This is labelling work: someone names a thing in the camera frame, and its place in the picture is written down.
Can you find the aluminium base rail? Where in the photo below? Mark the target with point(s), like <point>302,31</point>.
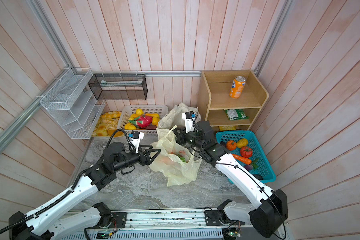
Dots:
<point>154,224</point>

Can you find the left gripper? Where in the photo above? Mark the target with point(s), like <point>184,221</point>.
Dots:
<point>148,160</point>

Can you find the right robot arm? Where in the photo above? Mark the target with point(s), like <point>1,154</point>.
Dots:
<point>267,210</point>

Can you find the wooden shelf unit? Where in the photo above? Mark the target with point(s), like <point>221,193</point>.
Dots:
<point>213,98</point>

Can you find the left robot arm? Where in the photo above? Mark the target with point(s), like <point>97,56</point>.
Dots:
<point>42,223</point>

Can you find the white wire rack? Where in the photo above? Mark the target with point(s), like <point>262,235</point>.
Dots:
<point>72,104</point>

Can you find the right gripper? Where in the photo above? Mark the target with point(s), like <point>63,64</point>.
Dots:
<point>181,136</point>

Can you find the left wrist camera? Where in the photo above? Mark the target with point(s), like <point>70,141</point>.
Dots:
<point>135,138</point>

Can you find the yellow bell pepper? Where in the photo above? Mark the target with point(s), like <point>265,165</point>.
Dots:
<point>242,143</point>

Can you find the black mesh basket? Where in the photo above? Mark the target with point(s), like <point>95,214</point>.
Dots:
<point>119,87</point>

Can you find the yellow plastic bag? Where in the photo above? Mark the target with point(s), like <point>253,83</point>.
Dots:
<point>175,162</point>

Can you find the orange pumpkin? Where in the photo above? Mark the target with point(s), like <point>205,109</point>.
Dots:
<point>231,145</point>

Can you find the green snack packet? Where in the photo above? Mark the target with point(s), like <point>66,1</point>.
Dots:
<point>236,114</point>

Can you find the dark cucumber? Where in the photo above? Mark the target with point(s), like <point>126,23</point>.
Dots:
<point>258,177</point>

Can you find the red tomato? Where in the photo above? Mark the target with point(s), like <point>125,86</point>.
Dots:
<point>246,152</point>

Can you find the canvas tote bag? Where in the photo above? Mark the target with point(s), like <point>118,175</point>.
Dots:
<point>173,118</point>

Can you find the dragon fruit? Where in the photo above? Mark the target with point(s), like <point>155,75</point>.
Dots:
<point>141,122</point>

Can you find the orange soda can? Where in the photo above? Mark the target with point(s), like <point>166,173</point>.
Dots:
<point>237,87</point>

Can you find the carrot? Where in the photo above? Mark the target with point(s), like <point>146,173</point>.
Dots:
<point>247,161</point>

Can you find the purple eggplant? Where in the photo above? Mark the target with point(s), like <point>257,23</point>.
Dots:
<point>248,167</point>

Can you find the yellow snack packet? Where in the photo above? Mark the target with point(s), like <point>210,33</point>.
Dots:
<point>227,128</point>

